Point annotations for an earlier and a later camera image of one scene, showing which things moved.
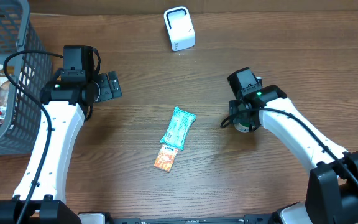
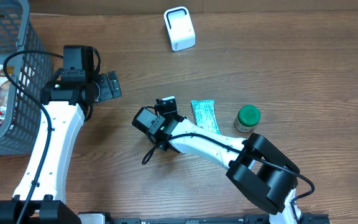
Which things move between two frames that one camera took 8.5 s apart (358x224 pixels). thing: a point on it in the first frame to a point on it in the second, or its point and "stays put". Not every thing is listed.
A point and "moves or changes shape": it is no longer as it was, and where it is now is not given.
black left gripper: x=108 y=86 stays put
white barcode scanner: x=180 y=28 stays put
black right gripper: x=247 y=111 to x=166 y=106
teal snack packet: x=180 y=123 moves or changes shape
